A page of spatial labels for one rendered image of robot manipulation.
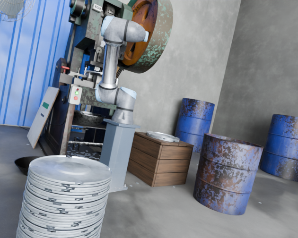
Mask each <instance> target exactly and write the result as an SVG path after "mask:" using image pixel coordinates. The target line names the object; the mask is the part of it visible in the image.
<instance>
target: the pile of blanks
mask: <svg viewBox="0 0 298 238"><path fill-rule="evenodd" d="M27 175H28V176H27V181H26V185H25V191H24V192H23V203H22V208H21V211H20V215H19V221H18V228H17V234H16V238H99V237H100V231H101V227H102V222H103V217H104V213H105V207H106V203H107V198H108V193H109V189H110V184H111V180H112V177H111V178H110V179H109V180H107V181H105V182H101V183H97V184H90V185H80V184H78V185H72V184H63V183H58V182H53V181H49V180H46V179H43V178H41V177H39V176H37V175H35V174H34V173H32V172H31V170H30V168H28V173H27Z"/></svg>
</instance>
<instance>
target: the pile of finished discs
mask: <svg viewBox="0 0 298 238"><path fill-rule="evenodd" d="M147 135H148V136H150V137H152V138H156V139H160V140H164V141H169V142H179V138H178V137H174V136H172V135H168V134H164V133H159V132H153V131H147Z"/></svg>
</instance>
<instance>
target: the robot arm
mask: <svg viewBox="0 0 298 238"><path fill-rule="evenodd" d="M148 35H149V33H148V32H147V31H145V29H144V28H143V27H142V26H141V25H139V24H138V23H136V22H133V21H130V20H126V19H122V18H118V17H112V16H106V17H105V18H104V20H103V23H102V27H101V36H102V37H104V38H103V41H104V42H105V45H104V49H105V55H104V64H103V73H102V81H100V82H99V84H97V85H96V92H95V95H96V100H97V101H99V102H102V103H108V104H112V105H117V106H116V110H115V112H114V114H113V116H112V119H111V120H112V121H115V122H119V123H123V124H129V125H133V122H134V121H133V109H134V105H135V100H136V92H135V91H133V90H130V89H128V88H125V87H120V88H117V84H116V83H115V78H116V71H117V64H118V58H120V59H123V57H122V55H125V53H124V52H125V49H126V47H127V46H126V42H132V43H134V42H141V41H143V42H147V40H148Z"/></svg>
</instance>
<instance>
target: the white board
mask: <svg viewBox="0 0 298 238"><path fill-rule="evenodd" d="M59 90H60V89H59V88H55V87H50V86H49V87H48V89H47V91H46V93H45V96H44V98H43V100H42V103H41V105H40V107H39V110H38V112H37V114H36V116H35V119H34V121H33V123H32V126H31V128H30V130H29V132H28V134H27V138H28V140H29V142H30V144H31V146H32V148H33V149H34V148H35V146H36V143H37V141H38V139H39V136H40V134H41V132H42V130H43V128H44V125H45V123H46V120H47V118H48V116H49V114H50V111H51V109H52V107H53V104H54V102H55V99H56V97H57V95H58V93H59Z"/></svg>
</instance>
